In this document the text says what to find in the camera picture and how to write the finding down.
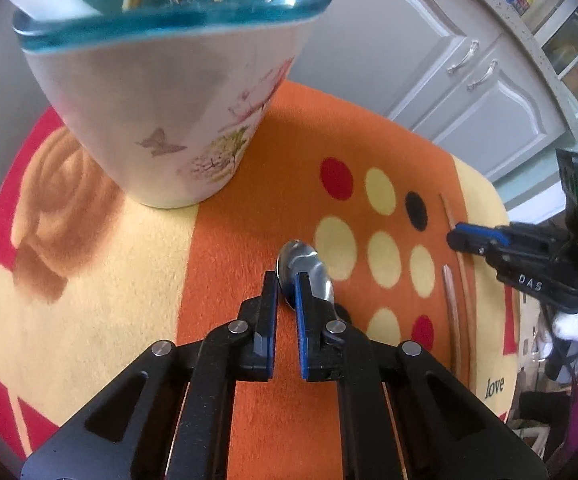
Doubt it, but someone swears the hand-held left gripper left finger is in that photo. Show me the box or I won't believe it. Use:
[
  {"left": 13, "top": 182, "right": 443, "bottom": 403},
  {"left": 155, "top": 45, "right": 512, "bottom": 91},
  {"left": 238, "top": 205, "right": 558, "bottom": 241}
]
[{"left": 19, "top": 271, "right": 278, "bottom": 480}]

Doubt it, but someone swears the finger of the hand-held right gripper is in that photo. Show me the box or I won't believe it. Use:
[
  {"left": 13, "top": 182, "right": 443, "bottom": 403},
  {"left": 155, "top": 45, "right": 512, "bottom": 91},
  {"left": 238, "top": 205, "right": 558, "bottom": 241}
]
[
  {"left": 447, "top": 231, "right": 500, "bottom": 258},
  {"left": 455, "top": 223, "right": 510, "bottom": 244}
]

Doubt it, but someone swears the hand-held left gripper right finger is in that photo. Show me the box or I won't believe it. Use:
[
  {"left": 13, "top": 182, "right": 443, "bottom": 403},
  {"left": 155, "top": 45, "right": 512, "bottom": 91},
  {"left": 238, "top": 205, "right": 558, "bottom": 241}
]
[{"left": 294, "top": 271, "right": 550, "bottom": 480}]

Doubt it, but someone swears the brown wooden chopstick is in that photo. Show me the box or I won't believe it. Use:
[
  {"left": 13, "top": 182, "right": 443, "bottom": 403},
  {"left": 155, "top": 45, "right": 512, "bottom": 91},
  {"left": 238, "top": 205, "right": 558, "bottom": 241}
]
[{"left": 440, "top": 193, "right": 478, "bottom": 387}]

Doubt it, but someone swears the shiny steel spoon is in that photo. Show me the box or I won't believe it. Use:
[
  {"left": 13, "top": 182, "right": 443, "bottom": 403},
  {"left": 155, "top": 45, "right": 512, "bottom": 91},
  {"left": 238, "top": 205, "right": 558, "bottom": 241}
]
[{"left": 276, "top": 239, "right": 353, "bottom": 324}]

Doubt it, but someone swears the floral white cup teal inside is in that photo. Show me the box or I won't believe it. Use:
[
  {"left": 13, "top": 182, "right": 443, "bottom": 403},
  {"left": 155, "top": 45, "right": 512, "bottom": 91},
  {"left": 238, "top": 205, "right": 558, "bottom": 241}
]
[{"left": 12, "top": 0, "right": 335, "bottom": 209}]

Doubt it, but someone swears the white cabinet door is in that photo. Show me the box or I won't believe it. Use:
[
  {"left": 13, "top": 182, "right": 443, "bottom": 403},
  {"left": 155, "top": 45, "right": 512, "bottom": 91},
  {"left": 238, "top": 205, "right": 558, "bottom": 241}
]
[
  {"left": 414, "top": 35, "right": 568, "bottom": 183},
  {"left": 314, "top": 0, "right": 506, "bottom": 133}
]

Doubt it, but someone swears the printed orange yellow blanket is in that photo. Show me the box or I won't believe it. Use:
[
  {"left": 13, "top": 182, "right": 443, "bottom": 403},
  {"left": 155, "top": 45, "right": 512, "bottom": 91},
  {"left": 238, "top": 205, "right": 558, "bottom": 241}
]
[{"left": 0, "top": 80, "right": 522, "bottom": 480}]

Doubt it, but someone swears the glass door cabinet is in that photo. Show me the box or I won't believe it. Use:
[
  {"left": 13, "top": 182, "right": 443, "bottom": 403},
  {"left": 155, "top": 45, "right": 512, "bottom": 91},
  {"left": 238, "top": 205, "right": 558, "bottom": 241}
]
[{"left": 539, "top": 0, "right": 578, "bottom": 134}]

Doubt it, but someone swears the speckled kitchen countertop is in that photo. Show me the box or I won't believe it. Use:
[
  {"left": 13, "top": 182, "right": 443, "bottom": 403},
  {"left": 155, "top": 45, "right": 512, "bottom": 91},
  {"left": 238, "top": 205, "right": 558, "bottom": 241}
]
[{"left": 434, "top": 0, "right": 578, "bottom": 142}]

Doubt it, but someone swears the metal cabinet handle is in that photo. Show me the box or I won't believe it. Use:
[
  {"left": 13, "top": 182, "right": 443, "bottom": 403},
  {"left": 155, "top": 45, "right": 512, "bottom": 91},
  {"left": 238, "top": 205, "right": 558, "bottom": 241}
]
[
  {"left": 446, "top": 40, "right": 480, "bottom": 76},
  {"left": 466, "top": 59, "right": 500, "bottom": 94}
]

